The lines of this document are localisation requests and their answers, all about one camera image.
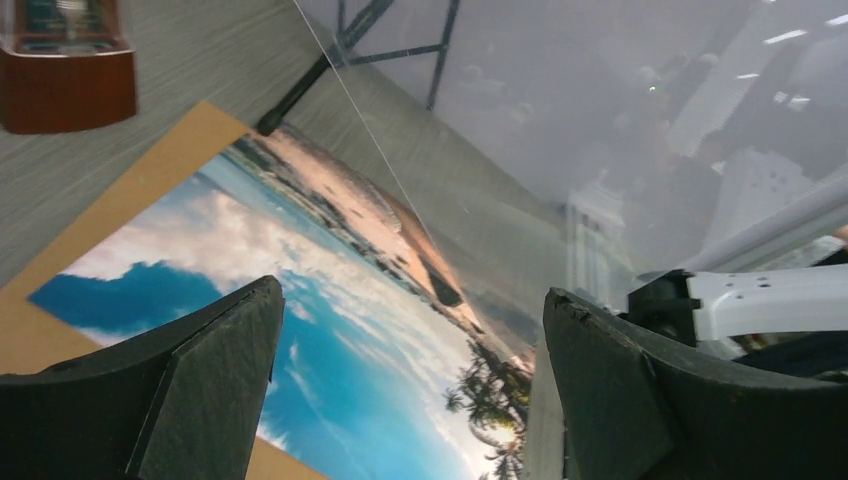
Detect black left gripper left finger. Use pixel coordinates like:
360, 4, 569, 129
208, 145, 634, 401
1, 276, 285, 479

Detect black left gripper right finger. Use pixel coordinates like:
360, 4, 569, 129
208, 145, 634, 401
542, 288, 847, 479

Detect clear acrylic sheet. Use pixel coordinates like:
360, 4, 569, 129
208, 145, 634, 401
298, 1, 847, 310

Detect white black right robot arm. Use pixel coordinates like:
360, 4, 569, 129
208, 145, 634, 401
621, 249, 847, 383

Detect beach landscape photo print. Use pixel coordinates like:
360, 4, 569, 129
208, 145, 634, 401
29, 126, 532, 479

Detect brown cardboard backing board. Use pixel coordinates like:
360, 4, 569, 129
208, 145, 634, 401
1, 102, 315, 479

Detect brown wooden metronome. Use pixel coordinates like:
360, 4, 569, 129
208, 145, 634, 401
1, 0, 138, 135

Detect black perforated music stand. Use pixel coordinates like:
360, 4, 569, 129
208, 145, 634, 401
255, 0, 462, 137

